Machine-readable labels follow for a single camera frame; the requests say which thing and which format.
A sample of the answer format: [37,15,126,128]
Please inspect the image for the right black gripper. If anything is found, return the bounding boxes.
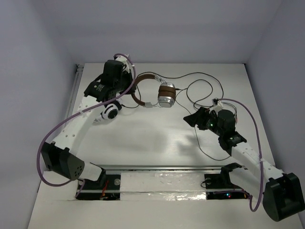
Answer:
[183,106,224,137]

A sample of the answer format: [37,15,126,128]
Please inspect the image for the thin black headphone cable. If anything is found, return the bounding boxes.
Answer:
[175,88,232,162]

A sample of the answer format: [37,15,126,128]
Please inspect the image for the brown silver headphones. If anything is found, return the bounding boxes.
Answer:
[133,73,176,108]

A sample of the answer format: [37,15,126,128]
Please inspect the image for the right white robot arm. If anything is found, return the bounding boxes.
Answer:
[183,107,305,222]

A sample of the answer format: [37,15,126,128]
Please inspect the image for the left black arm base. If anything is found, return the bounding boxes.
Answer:
[76,174,121,200]

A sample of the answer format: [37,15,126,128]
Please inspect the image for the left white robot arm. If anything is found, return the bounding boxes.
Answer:
[37,54,136,188]

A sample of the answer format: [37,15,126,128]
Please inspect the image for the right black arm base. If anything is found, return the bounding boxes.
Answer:
[201,174,245,200]

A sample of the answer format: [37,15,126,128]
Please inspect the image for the white black headphones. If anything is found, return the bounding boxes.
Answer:
[93,100,122,124]

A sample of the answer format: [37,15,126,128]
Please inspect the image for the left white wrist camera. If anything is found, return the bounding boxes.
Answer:
[114,53,134,73]

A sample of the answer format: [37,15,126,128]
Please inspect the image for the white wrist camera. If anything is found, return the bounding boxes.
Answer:
[114,53,134,73]
[209,98,224,114]

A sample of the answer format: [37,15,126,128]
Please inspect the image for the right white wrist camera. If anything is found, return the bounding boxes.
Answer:
[209,98,224,114]

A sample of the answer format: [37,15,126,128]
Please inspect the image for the aluminium left rail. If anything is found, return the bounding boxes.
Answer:
[52,64,84,165]

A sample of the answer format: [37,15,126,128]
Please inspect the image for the aluminium rail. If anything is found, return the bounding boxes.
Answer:
[52,64,84,165]
[97,164,223,171]

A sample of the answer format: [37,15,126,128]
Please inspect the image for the aluminium front rail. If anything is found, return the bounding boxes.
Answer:
[97,164,223,171]

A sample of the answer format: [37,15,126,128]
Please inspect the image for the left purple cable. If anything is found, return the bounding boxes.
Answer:
[36,52,137,198]

